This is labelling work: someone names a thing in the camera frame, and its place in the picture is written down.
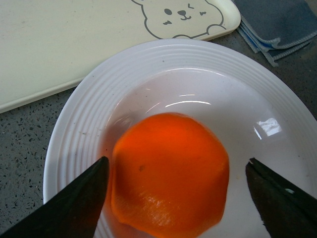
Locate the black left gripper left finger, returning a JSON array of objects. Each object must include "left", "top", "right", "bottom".
[{"left": 1, "top": 157, "right": 109, "bottom": 238}]

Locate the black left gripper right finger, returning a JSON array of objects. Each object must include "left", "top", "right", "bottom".
[{"left": 245, "top": 158, "right": 317, "bottom": 238}]

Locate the white ridged plate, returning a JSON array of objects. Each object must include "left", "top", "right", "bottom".
[{"left": 43, "top": 39, "right": 317, "bottom": 238}]

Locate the orange fruit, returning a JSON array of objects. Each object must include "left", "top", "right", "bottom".
[{"left": 111, "top": 113, "right": 229, "bottom": 238}]

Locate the cream bear tray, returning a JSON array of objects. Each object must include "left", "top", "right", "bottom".
[{"left": 0, "top": 0, "right": 241, "bottom": 112}]

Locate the grey folded cloth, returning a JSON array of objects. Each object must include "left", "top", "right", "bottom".
[{"left": 234, "top": 0, "right": 317, "bottom": 67}]

